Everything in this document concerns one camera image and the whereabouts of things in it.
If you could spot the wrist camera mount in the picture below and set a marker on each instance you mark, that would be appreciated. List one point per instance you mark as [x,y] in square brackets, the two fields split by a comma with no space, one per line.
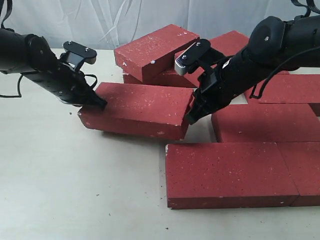
[195,55]
[75,55]

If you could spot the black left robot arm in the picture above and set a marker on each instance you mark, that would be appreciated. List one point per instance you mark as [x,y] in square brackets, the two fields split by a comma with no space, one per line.
[31,56]

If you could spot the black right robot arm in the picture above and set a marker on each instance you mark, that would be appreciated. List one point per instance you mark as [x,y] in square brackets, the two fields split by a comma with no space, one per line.
[274,46]

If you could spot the red brick middle row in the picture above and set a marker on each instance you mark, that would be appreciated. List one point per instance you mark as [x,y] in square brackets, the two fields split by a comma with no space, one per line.
[290,122]

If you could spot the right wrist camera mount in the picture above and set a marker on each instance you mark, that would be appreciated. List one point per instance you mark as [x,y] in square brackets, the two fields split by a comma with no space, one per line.
[195,55]

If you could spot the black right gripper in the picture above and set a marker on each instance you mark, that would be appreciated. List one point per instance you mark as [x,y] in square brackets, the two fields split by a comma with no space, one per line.
[215,92]

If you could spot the red brick right row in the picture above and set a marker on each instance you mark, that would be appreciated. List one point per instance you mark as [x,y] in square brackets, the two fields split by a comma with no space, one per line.
[290,89]

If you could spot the red brick top back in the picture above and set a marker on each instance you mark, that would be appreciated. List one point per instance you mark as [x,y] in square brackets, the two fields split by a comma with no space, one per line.
[151,54]

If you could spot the red brick bottom back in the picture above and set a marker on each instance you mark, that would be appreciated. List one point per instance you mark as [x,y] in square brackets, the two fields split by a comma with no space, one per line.
[167,78]

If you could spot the white fabric backdrop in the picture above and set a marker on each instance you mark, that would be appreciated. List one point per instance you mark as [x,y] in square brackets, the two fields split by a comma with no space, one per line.
[107,24]

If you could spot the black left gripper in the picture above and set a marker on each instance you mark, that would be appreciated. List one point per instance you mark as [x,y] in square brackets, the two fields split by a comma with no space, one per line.
[59,79]

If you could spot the red brick row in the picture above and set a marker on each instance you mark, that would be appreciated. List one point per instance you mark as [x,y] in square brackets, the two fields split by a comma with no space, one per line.
[290,122]
[290,89]

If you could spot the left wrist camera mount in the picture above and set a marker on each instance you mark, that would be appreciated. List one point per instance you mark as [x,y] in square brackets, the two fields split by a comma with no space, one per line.
[75,55]

